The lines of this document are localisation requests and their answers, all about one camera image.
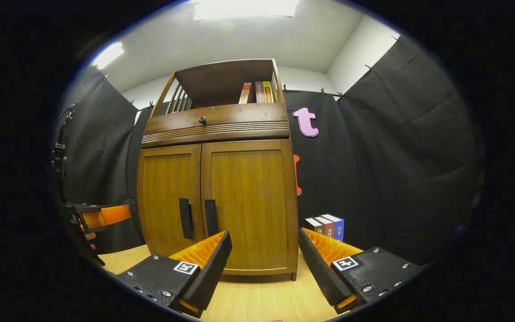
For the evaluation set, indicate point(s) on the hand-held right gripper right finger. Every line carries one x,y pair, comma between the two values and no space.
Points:
320,270

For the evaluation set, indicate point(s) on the wooden cabinet drawer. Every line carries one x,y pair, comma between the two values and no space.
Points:
221,123

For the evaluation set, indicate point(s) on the wooden cabinet door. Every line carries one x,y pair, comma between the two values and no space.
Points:
163,192
253,197

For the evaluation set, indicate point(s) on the tan red book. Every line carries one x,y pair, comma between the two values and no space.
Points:
245,94

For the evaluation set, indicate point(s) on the small ceiling light panel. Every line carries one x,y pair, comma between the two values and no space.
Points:
107,55

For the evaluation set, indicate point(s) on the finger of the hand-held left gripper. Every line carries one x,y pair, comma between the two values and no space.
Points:
110,215

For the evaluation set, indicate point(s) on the blue spine book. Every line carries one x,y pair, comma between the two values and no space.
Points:
337,229

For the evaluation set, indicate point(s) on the black backdrop cloth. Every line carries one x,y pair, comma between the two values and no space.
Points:
396,170

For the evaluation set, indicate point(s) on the brown spine book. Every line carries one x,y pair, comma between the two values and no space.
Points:
327,227

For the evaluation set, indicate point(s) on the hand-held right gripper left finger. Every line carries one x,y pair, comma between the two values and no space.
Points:
210,273

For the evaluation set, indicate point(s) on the yellow book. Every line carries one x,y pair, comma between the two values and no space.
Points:
268,91

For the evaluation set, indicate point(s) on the large ceiling light panel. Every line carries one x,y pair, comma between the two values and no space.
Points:
244,8

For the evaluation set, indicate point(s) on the wooden double-door shoe cabinet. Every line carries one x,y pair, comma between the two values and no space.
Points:
248,188

